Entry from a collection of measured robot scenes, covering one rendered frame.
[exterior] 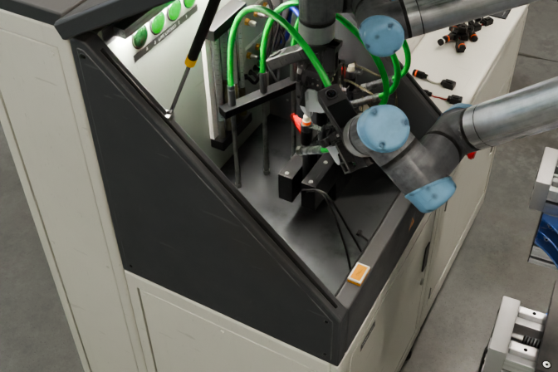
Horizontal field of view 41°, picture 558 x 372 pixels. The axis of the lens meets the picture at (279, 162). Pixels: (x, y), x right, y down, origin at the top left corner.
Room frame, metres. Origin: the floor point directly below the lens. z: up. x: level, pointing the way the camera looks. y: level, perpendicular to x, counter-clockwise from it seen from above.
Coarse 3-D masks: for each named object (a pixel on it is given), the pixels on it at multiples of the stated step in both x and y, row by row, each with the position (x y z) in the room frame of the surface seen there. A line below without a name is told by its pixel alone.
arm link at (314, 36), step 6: (300, 24) 1.31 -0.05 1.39; (300, 30) 1.31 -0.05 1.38; (306, 30) 1.30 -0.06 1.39; (312, 30) 1.29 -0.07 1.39; (318, 30) 1.29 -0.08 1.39; (324, 30) 1.29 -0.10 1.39; (330, 30) 1.30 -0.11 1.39; (306, 36) 1.30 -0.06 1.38; (312, 36) 1.29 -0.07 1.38; (318, 36) 1.29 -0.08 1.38; (324, 36) 1.29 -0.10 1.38; (330, 36) 1.30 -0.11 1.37; (306, 42) 1.30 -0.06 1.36; (312, 42) 1.29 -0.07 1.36; (318, 42) 1.29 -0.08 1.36; (324, 42) 1.29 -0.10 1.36
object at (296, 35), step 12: (240, 12) 1.38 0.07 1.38; (264, 12) 1.32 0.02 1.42; (276, 12) 1.30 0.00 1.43; (288, 24) 1.27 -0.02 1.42; (300, 36) 1.24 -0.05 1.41; (228, 48) 1.43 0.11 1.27; (228, 60) 1.43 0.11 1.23; (312, 60) 1.20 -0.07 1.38; (228, 72) 1.43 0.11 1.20; (324, 72) 1.18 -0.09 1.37; (228, 84) 1.44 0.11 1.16; (324, 84) 1.17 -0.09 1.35
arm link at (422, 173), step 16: (416, 144) 0.91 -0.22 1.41; (432, 144) 0.93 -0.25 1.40; (448, 144) 0.94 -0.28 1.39; (400, 160) 0.89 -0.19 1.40; (416, 160) 0.89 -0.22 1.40; (432, 160) 0.90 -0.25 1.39; (448, 160) 0.91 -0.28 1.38; (400, 176) 0.88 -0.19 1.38; (416, 176) 0.87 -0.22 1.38; (432, 176) 0.87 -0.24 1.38; (448, 176) 0.89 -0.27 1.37; (416, 192) 0.86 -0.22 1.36; (432, 192) 0.86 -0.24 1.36; (448, 192) 0.86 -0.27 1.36; (432, 208) 0.85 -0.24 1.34
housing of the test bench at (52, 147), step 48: (0, 0) 1.27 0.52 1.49; (48, 0) 1.25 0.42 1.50; (0, 48) 1.30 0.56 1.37; (48, 48) 1.23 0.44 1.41; (0, 96) 1.32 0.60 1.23; (48, 96) 1.24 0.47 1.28; (48, 144) 1.27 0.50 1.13; (48, 192) 1.29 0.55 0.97; (96, 192) 1.21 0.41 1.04; (48, 240) 1.32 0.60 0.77; (96, 240) 1.23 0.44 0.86; (96, 288) 1.25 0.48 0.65; (96, 336) 1.28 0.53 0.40
